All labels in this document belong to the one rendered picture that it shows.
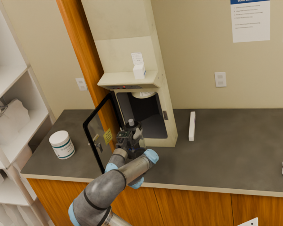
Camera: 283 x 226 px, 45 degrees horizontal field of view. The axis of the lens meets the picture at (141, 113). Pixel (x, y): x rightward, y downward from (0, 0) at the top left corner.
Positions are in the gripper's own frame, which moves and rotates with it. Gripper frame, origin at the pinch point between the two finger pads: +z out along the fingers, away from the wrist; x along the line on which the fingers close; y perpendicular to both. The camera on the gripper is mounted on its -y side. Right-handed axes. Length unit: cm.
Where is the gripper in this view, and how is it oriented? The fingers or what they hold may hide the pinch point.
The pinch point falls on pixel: (133, 130)
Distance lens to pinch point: 192.7
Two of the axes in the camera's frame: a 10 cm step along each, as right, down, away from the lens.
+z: 2.7, -6.2, 7.4
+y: -2.1, -7.9, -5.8
